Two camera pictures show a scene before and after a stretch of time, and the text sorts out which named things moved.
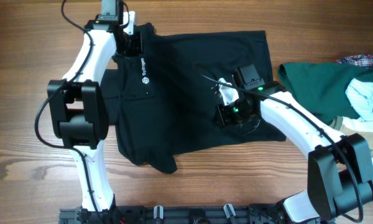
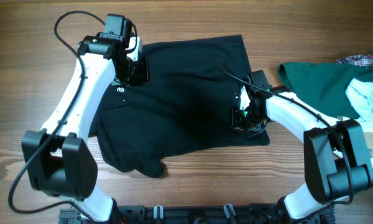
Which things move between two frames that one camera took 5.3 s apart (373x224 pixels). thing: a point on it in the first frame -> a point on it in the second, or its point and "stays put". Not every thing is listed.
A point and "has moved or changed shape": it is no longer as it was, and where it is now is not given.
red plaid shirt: x=364 y=60 stays put
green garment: x=322 y=86 stays put
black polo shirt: x=163 y=101 has moved or changed shape
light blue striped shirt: x=368 y=99 stays put
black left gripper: x=137 y=49 -> x=143 y=76
